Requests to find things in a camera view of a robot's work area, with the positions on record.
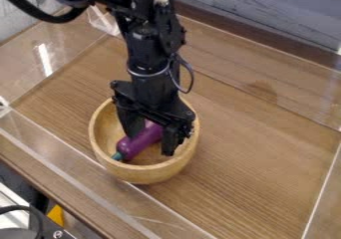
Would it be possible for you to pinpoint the purple toy eggplant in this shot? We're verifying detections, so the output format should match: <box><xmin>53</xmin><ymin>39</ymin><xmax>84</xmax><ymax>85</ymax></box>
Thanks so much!
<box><xmin>112</xmin><ymin>120</ymin><xmax>163</xmax><ymax>161</ymax></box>

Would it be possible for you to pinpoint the black cable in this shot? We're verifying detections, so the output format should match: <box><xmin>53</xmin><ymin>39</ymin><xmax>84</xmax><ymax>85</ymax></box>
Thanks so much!
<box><xmin>0</xmin><ymin>204</ymin><xmax>45</xmax><ymax>239</ymax></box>

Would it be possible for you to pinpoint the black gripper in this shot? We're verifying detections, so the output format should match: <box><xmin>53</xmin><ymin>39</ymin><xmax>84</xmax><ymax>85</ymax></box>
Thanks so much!
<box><xmin>111</xmin><ymin>68</ymin><xmax>195</xmax><ymax>156</ymax></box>

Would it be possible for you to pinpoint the brown wooden bowl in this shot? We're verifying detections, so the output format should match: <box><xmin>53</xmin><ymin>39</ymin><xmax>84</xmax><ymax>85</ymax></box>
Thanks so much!
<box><xmin>88</xmin><ymin>99</ymin><xmax>199</xmax><ymax>185</ymax></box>

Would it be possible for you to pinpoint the clear acrylic tray wall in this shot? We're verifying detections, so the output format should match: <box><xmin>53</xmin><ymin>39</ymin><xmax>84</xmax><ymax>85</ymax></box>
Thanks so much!
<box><xmin>0</xmin><ymin>6</ymin><xmax>341</xmax><ymax>239</ymax></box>

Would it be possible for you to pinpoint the clear acrylic corner bracket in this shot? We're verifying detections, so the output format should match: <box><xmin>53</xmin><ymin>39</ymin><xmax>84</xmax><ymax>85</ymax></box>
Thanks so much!
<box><xmin>87</xmin><ymin>6</ymin><xmax>120</xmax><ymax>37</ymax></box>

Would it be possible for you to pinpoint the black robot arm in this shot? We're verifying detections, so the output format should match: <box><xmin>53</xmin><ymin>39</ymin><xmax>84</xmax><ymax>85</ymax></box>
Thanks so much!
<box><xmin>8</xmin><ymin>0</ymin><xmax>195</xmax><ymax>156</ymax></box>

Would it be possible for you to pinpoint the yellow black base equipment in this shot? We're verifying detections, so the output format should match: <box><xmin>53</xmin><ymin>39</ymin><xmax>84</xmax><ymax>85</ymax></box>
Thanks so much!
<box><xmin>0</xmin><ymin>182</ymin><xmax>91</xmax><ymax>239</ymax></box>

